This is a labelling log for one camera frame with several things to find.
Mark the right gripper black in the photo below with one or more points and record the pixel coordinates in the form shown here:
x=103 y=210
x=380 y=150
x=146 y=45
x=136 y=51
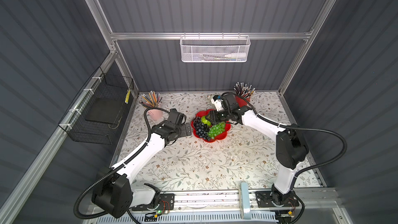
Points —
x=213 y=116

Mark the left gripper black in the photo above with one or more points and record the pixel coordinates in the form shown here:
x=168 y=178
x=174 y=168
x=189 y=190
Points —
x=183 y=132

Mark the green fake grape bunch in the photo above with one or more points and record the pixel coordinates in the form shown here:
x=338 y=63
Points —
x=217 y=130

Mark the dark purple fake grape bunch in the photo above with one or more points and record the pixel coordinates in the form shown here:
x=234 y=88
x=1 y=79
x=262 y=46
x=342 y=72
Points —
x=201 y=129

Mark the green fake custard apple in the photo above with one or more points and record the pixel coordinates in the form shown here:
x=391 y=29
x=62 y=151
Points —
x=206 y=121

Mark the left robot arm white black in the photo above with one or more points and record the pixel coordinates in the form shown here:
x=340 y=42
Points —
x=116 y=192

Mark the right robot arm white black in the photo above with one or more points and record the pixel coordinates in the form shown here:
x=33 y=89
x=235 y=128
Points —
x=291 y=148

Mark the red flower-shaped fruit bowl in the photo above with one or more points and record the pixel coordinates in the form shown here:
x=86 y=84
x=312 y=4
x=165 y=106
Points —
x=220 y=137

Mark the red pen cup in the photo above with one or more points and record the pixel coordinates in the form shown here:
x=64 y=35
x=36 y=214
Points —
x=241 y=102

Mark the pink pencil cup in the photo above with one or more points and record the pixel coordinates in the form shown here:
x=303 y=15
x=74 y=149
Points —
x=155 y=114

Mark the pens bundle in red cup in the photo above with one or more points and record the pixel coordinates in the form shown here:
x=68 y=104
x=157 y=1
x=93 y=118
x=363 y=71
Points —
x=244 y=90

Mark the coloured pencils bundle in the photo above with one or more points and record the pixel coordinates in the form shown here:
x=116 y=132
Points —
x=150 y=99

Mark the yellow tag on basket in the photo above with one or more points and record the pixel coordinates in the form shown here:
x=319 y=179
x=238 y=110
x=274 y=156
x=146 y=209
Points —
x=127 y=97

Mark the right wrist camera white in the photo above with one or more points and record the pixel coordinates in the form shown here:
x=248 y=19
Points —
x=217 y=103

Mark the white wire mesh basket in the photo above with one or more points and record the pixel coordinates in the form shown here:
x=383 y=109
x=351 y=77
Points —
x=214 y=48

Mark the black wire wall basket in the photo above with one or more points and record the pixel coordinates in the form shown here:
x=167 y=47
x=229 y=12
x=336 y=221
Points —
x=99 y=114

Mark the light blue rail bracket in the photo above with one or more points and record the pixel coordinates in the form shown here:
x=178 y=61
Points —
x=244 y=201

